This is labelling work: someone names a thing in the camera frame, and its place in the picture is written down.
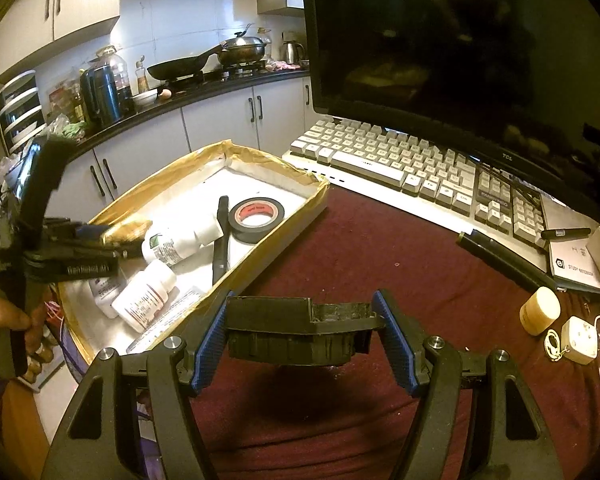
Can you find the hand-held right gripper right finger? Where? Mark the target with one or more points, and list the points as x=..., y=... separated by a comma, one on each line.
x=392, y=340

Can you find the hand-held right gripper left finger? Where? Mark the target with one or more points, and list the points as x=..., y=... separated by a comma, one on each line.
x=210, y=345

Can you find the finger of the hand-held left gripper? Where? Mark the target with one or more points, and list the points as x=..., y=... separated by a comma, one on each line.
x=87, y=231
x=120, y=250

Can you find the white bottle green label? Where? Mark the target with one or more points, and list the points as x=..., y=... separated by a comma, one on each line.
x=172, y=247

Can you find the white pill bottle red label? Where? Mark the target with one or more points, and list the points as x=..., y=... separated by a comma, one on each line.
x=142, y=300

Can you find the black plastic fan housing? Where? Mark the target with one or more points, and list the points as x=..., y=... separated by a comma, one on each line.
x=290, y=330

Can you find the black electrical tape roll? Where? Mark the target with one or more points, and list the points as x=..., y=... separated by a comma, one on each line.
x=257, y=237

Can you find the cardboard box with gold tape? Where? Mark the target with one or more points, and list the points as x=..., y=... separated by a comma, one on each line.
x=260, y=180

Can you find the person's left hand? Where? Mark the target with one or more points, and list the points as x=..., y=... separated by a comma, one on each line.
x=0, y=307

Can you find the white tiered rack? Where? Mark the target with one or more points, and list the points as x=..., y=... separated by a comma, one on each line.
x=22, y=110

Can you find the maroon cloth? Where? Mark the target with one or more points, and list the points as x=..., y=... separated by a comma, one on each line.
x=330, y=260

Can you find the dark thermos jug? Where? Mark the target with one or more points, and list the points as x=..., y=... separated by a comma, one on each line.
x=102, y=100

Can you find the white bowl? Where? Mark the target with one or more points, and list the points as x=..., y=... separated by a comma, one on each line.
x=145, y=97

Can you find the large clear plastic bottle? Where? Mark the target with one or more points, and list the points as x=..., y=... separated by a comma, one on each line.
x=122, y=72

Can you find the black marker green end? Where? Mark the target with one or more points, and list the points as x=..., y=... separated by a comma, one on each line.
x=505, y=257

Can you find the small seasoning bottle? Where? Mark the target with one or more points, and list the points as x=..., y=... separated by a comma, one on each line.
x=141, y=77

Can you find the brown egg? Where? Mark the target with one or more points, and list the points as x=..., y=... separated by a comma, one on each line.
x=165, y=93

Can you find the white lower kitchen cabinets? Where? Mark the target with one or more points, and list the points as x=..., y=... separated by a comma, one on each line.
x=220, y=120

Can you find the white kitchen cabinets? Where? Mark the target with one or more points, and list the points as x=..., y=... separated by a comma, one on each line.
x=55, y=10
x=220, y=120

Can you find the black kitchen countertop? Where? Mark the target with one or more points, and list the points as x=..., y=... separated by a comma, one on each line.
x=190, y=95

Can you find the white upper kitchen cabinets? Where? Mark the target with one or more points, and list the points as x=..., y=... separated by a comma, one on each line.
x=55, y=10

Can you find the black frying pan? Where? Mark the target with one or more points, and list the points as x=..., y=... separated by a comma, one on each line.
x=180, y=67

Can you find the white grey keyboard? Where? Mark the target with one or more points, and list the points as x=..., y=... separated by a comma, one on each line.
x=380, y=160

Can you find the white notebook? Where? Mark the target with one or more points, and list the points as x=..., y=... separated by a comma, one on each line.
x=575, y=265

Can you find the black pen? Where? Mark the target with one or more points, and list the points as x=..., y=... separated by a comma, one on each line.
x=565, y=233

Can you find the black gas stove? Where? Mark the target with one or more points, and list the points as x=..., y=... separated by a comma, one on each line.
x=240, y=72

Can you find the steel wok with lid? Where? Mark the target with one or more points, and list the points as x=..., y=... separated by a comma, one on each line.
x=242, y=50

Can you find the steel electric kettle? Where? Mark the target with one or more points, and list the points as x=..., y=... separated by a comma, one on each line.
x=292, y=52

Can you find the black monitor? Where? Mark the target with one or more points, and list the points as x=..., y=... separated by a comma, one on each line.
x=455, y=60

